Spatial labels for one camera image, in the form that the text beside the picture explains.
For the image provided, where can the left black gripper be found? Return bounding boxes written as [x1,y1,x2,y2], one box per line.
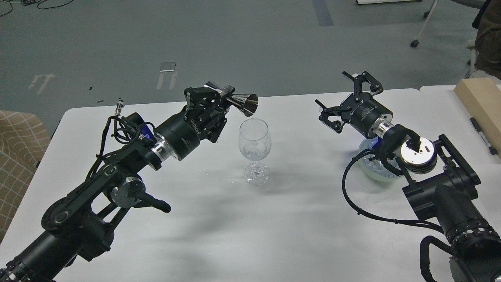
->
[155,87,228,161]

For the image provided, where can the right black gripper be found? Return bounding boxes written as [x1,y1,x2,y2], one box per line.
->
[315,71,394,139]

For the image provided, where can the steel cone jigger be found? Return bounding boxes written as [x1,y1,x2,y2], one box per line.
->
[204,81,258,117]

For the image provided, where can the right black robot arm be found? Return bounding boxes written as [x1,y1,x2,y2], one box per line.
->
[315,71,501,282]

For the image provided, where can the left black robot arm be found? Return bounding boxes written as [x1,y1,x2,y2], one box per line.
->
[1,81,236,282]

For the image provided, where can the clear wine glass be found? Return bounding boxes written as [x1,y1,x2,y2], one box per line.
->
[239,118,272,186]

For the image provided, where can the green bowl with ice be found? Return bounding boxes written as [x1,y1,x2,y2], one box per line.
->
[357,137,403,182]

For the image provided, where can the light wooden box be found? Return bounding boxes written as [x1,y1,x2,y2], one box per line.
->
[453,78,501,157]

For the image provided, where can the rolling office chair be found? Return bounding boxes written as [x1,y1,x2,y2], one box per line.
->
[410,0,485,78]

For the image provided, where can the black marker pen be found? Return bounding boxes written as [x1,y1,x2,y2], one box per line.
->
[469,117,498,155]

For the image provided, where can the seated person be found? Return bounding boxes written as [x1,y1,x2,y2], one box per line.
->
[472,0,501,79]

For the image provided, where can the beige checkered chair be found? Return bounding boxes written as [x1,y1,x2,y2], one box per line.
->
[0,110,51,240]

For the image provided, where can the black floor cables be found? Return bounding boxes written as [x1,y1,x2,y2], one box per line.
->
[0,0,75,17]

